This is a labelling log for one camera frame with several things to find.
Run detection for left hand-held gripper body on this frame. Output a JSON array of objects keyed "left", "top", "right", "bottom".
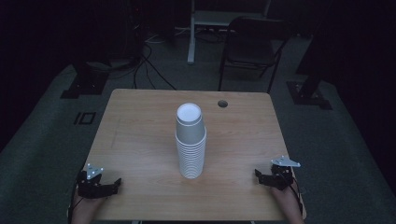
[{"left": 77, "top": 163, "right": 108, "bottom": 199}]

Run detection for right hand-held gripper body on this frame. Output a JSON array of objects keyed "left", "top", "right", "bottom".
[{"left": 270, "top": 155, "right": 302, "bottom": 191}]

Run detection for stack of white cups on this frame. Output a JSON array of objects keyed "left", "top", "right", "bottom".
[{"left": 175, "top": 125, "right": 207, "bottom": 180}]

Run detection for single white paper cup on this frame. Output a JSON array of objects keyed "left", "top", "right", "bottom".
[{"left": 176, "top": 103, "right": 206, "bottom": 146}]

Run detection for person's left hand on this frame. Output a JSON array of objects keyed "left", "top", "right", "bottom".
[{"left": 71, "top": 196, "right": 106, "bottom": 224}]

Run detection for person's right hand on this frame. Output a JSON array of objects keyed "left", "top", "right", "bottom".
[{"left": 270, "top": 181, "right": 302, "bottom": 216}]

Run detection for black stand base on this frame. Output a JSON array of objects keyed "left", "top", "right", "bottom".
[
  {"left": 286, "top": 0, "right": 333, "bottom": 110},
  {"left": 60, "top": 62, "right": 110, "bottom": 100}
]

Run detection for black folding chair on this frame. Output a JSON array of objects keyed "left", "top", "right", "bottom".
[{"left": 218, "top": 17, "right": 292, "bottom": 94}]

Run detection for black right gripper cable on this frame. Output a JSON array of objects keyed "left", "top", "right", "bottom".
[{"left": 290, "top": 176, "right": 304, "bottom": 216}]

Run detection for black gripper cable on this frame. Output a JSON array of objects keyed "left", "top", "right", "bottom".
[
  {"left": 290, "top": 176, "right": 304, "bottom": 216},
  {"left": 67, "top": 174, "right": 85, "bottom": 224}
]

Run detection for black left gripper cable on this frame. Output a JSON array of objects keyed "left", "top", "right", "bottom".
[{"left": 67, "top": 174, "right": 85, "bottom": 224}]

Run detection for black floor cables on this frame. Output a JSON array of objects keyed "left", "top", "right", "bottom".
[{"left": 133, "top": 43, "right": 177, "bottom": 91}]

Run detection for white floor cables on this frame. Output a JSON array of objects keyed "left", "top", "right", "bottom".
[{"left": 145, "top": 27, "right": 191, "bottom": 45}]

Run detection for white desk frame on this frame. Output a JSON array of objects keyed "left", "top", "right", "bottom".
[{"left": 186, "top": 0, "right": 272, "bottom": 65}]

